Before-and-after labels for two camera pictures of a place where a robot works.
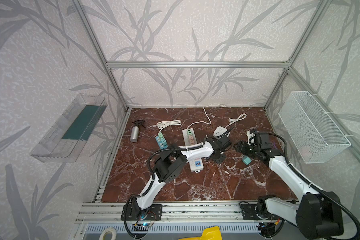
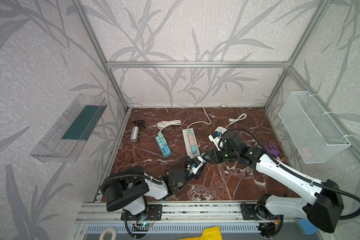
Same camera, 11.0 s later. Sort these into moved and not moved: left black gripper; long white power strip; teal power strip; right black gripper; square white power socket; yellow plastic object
Moved: left black gripper; right black gripper
Not moved: teal power strip; long white power strip; square white power socket; yellow plastic object
